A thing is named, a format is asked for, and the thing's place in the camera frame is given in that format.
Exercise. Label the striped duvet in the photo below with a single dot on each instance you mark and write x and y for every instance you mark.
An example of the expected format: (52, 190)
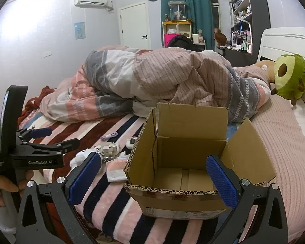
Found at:
(167, 76)

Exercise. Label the white side shelf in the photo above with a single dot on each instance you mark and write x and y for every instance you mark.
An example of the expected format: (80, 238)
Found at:
(199, 39)

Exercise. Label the dark desk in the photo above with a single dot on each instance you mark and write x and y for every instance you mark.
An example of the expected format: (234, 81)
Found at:
(233, 56)

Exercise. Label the white plush toy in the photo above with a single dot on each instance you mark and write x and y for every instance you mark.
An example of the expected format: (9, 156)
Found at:
(80, 156)

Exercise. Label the pink bag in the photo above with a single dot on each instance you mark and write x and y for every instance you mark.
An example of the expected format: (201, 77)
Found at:
(169, 40)

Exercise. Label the window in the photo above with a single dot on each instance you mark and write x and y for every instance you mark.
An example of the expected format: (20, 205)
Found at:
(213, 7)

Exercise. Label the beige plush toy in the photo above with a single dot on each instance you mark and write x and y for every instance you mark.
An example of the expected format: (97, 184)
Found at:
(256, 72)

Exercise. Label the teal curtain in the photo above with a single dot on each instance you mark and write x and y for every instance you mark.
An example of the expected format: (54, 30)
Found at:
(193, 10)

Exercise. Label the cardboard box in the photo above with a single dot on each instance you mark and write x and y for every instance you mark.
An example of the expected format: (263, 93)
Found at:
(193, 152)

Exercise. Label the small beige white item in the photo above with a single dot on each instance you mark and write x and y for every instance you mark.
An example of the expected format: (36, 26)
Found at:
(108, 149)

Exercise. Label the pink knit bedspread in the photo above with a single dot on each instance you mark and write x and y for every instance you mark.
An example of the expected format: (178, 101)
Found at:
(282, 142)

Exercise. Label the white bed headboard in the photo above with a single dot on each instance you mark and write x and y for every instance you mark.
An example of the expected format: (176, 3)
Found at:
(277, 43)

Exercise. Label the wall poster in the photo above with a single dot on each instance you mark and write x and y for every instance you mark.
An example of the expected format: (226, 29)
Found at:
(79, 30)

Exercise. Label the avocado plush pillow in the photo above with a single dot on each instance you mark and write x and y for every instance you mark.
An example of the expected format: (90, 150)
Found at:
(294, 81)

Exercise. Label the striped fleece blanket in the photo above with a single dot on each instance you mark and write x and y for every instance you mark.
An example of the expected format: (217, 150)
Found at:
(111, 208)

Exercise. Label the dark bookshelf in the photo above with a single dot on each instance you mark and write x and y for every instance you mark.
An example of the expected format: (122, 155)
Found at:
(259, 17)

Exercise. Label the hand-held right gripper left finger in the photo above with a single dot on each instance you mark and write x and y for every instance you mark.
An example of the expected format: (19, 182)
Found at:
(85, 180)

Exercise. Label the yellow shelf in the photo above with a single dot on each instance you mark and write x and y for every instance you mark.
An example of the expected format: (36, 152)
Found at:
(164, 28)

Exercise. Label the black bag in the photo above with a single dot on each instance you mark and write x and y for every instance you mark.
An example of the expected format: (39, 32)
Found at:
(183, 42)

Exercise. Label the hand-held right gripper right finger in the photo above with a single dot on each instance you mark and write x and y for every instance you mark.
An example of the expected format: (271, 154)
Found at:
(222, 183)

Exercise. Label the white door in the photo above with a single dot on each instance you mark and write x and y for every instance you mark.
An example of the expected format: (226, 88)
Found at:
(132, 25)

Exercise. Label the glass display case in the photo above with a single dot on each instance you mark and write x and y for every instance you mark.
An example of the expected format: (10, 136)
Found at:
(177, 11)

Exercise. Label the pink white folded sock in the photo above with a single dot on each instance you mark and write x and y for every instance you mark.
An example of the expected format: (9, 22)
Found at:
(115, 172)

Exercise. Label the person's left hand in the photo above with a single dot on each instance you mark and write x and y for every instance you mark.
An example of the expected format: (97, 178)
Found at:
(0, 183)

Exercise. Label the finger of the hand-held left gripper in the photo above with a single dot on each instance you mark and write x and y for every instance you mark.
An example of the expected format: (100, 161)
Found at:
(68, 144)
(42, 132)

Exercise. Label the brown plush animal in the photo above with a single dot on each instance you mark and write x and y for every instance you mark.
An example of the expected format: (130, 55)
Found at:
(220, 38)

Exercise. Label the dark red cloth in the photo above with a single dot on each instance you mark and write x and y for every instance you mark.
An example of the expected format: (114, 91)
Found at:
(40, 97)

